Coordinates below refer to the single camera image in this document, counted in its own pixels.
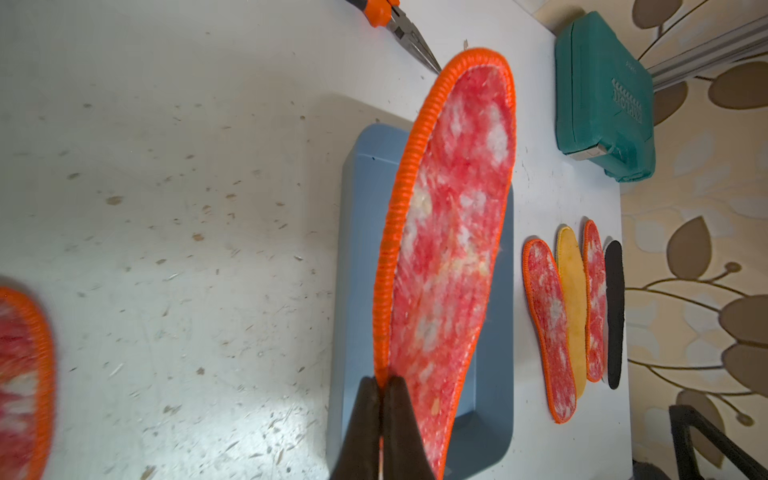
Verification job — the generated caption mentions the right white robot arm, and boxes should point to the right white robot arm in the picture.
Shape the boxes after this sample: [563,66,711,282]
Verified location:
[632,392,767,479]

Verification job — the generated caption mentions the green tool case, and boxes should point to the green tool case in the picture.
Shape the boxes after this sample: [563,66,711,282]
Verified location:
[555,11,656,183]

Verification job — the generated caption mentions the red insole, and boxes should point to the red insole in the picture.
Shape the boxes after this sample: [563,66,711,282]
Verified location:
[582,220,607,383]
[372,48,516,478]
[1,286,56,479]
[522,238,577,424]

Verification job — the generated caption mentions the orange handled pliers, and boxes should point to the orange handled pliers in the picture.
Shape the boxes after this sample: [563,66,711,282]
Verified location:
[347,0,442,74]

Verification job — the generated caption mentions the right yellow insole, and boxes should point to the right yellow insole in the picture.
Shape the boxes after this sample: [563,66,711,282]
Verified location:
[556,226,587,398]

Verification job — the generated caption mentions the right black insole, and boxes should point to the right black insole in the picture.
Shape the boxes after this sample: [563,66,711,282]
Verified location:
[604,240,625,390]

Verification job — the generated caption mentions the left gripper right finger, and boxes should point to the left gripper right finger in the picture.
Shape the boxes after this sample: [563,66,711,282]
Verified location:
[381,376,435,480]

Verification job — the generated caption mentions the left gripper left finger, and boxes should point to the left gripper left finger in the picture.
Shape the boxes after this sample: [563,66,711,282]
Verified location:
[330,377,381,480]

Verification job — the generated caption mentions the blue storage box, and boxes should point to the blue storage box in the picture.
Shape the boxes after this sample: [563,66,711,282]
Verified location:
[325,124,517,479]

